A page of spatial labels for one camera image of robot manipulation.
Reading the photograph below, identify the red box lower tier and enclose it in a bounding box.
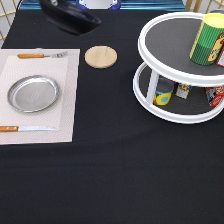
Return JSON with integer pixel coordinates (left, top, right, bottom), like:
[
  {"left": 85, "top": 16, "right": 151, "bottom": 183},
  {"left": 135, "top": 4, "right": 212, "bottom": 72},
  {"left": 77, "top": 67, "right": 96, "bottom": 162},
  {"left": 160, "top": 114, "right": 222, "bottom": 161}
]
[{"left": 205, "top": 86, "right": 224, "bottom": 106}]

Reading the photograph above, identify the silver metal plate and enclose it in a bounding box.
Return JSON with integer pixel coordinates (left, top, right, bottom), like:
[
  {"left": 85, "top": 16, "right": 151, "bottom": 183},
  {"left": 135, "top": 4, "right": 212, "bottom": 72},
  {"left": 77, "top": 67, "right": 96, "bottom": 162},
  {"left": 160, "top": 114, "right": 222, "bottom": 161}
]
[{"left": 7, "top": 75, "right": 60, "bottom": 113}]

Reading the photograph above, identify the white two-tier lazy Susan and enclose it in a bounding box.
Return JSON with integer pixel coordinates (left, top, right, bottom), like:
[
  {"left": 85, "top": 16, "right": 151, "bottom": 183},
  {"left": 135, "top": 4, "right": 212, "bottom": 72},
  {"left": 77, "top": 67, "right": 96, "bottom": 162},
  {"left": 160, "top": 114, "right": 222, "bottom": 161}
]
[{"left": 133, "top": 12, "right": 224, "bottom": 124}]

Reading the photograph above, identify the wooden-handled knife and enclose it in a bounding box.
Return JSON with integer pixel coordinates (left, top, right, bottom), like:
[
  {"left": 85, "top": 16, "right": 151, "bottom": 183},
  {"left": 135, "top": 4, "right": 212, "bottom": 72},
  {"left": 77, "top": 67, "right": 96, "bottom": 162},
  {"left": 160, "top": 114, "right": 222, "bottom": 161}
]
[{"left": 0, "top": 126, "right": 57, "bottom": 132}]

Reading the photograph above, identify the wooden-handled fork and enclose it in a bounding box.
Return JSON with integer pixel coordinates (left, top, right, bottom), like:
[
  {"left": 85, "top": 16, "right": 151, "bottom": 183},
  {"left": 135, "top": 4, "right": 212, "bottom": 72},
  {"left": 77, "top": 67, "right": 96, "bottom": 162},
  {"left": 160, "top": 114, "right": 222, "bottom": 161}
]
[{"left": 17, "top": 52, "right": 68, "bottom": 59}]

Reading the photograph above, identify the small yellow box lower tier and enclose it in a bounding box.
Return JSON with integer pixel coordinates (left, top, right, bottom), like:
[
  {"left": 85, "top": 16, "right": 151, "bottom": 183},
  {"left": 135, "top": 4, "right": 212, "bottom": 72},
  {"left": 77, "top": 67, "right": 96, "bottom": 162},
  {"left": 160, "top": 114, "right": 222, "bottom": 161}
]
[{"left": 176, "top": 83, "right": 192, "bottom": 99}]

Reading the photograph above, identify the round wooden coaster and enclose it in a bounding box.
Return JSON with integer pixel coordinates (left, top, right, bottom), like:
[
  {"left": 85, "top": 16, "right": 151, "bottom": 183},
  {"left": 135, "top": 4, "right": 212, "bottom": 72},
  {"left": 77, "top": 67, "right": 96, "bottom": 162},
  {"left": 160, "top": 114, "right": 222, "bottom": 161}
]
[{"left": 85, "top": 46, "right": 117, "bottom": 69}]

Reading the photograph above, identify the beige woven placemat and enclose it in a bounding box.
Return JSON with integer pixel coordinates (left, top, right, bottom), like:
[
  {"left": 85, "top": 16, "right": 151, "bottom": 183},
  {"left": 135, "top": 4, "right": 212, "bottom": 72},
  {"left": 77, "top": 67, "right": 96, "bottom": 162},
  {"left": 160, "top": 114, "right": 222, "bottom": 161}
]
[{"left": 0, "top": 49, "right": 80, "bottom": 145}]

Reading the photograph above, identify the red raisins box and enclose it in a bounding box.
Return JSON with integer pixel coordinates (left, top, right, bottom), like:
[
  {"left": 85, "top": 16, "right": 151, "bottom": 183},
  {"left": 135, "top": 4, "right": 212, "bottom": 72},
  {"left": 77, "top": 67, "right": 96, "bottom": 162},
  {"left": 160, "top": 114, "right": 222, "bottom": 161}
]
[{"left": 216, "top": 47, "right": 224, "bottom": 67}]

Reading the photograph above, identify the blue yellow can lower tier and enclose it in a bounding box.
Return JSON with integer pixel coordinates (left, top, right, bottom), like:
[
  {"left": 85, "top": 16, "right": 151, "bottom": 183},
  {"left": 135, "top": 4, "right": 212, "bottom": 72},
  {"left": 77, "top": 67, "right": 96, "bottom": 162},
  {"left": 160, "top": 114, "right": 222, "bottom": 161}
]
[{"left": 153, "top": 78, "right": 174, "bottom": 106}]

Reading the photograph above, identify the yellow-lidded green canister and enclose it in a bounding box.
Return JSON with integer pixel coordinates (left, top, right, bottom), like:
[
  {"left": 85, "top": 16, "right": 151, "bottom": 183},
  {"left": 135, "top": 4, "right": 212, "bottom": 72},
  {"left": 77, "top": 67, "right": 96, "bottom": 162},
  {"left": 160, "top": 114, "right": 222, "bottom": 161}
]
[{"left": 189, "top": 13, "right": 224, "bottom": 65}]

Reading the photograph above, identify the black bowl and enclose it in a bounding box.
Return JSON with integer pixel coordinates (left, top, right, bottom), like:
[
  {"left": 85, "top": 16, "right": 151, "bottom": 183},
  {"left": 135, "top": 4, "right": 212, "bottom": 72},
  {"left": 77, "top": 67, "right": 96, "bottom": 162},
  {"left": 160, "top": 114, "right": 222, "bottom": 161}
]
[{"left": 39, "top": 0, "right": 101, "bottom": 35}]

